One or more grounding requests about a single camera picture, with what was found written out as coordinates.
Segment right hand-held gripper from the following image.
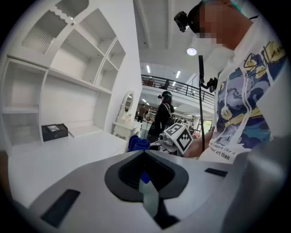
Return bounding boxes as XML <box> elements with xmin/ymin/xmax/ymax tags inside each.
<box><xmin>158</xmin><ymin>122</ymin><xmax>194</xmax><ymax>157</ymax></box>

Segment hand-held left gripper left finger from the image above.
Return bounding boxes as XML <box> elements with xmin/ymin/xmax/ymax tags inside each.
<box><xmin>28</xmin><ymin>150</ymin><xmax>160</xmax><ymax>233</ymax></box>

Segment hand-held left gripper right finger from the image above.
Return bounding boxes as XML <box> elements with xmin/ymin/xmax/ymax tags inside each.
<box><xmin>145</xmin><ymin>150</ymin><xmax>235</xmax><ymax>233</ymax></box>

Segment blue wiping cloth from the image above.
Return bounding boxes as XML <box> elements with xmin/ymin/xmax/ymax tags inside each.
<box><xmin>128</xmin><ymin>135</ymin><xmax>151</xmax><ymax>152</ymax></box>

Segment white shelf unit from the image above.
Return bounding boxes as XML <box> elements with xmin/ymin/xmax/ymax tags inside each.
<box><xmin>0</xmin><ymin>0</ymin><xmax>127</xmax><ymax>155</ymax></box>

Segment person's right forearm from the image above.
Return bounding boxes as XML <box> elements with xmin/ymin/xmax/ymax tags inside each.
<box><xmin>183</xmin><ymin>131</ymin><xmax>216</xmax><ymax>159</ymax></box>

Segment black mezzanine railing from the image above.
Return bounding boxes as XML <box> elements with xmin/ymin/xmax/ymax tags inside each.
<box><xmin>141</xmin><ymin>74</ymin><xmax>216</xmax><ymax>106</ymax></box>

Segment white ornate vanity dresser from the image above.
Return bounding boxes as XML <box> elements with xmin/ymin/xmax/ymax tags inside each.
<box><xmin>112</xmin><ymin>90</ymin><xmax>143</xmax><ymax>141</ymax></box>

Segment person's white printed t-shirt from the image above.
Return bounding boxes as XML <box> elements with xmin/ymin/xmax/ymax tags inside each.
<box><xmin>200</xmin><ymin>13</ymin><xmax>291</xmax><ymax>164</ymax></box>

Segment person's head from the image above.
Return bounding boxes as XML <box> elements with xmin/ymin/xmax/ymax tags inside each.
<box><xmin>191</xmin><ymin>0</ymin><xmax>254</xmax><ymax>52</ymax></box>

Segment teal head cap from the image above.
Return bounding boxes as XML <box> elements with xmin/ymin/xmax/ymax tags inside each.
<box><xmin>200</xmin><ymin>0</ymin><xmax>247</xmax><ymax>16</ymax></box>

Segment ribbed glass cabinet door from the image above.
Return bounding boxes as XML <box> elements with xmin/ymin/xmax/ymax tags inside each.
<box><xmin>21</xmin><ymin>10</ymin><xmax>68</xmax><ymax>55</ymax></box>

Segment thick black cable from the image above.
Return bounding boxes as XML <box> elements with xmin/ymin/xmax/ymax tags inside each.
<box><xmin>198</xmin><ymin>55</ymin><xmax>206</xmax><ymax>152</ymax></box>

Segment black chest clip mount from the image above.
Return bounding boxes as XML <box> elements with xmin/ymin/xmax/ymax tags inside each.
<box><xmin>200</xmin><ymin>76</ymin><xmax>218</xmax><ymax>93</ymax></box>

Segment black head-mounted camera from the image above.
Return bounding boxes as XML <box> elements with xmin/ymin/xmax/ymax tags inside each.
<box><xmin>174</xmin><ymin>10</ymin><xmax>191</xmax><ymax>33</ymax></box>

